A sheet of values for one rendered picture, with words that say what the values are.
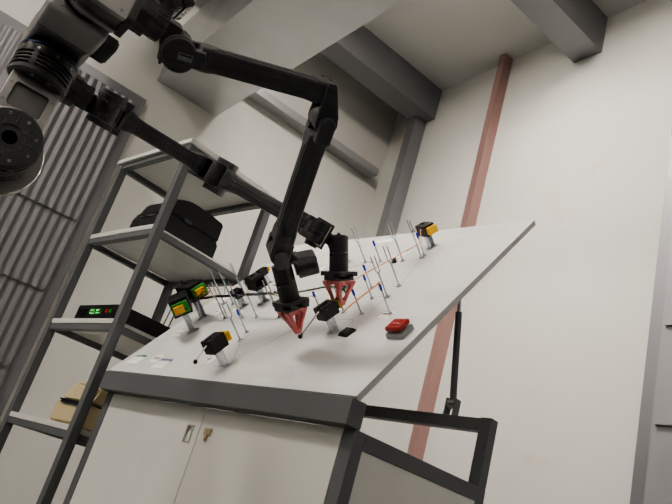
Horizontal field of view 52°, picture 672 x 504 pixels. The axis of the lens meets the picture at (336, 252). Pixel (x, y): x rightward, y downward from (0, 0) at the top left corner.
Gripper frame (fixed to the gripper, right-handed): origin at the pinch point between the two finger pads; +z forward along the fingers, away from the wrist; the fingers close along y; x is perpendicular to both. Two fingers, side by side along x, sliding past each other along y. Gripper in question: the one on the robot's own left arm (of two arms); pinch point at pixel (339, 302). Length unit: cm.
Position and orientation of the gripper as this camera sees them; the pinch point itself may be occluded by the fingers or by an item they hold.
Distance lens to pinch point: 204.2
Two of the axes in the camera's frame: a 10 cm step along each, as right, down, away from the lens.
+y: -6.1, -0.2, 7.9
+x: -7.9, 0.2, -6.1
